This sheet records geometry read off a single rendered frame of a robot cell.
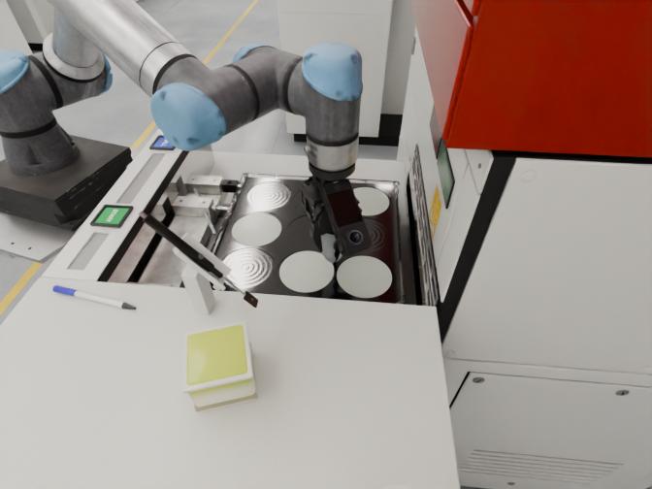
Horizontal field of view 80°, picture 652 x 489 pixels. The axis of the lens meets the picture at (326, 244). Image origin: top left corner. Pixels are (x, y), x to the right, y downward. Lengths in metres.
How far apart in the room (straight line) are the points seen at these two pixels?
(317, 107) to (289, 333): 0.30
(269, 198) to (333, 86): 0.42
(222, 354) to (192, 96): 0.29
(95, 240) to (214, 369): 0.41
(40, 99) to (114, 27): 0.54
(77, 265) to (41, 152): 0.42
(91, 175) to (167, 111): 0.61
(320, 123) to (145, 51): 0.22
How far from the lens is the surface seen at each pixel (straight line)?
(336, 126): 0.53
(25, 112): 1.09
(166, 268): 0.80
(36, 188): 1.08
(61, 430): 0.59
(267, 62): 0.56
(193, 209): 0.88
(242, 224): 0.82
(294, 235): 0.78
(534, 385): 0.84
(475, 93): 0.40
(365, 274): 0.71
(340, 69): 0.50
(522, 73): 0.40
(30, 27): 5.31
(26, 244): 1.10
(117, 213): 0.82
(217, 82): 0.51
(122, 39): 0.57
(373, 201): 0.86
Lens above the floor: 1.43
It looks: 45 degrees down
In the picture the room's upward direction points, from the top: straight up
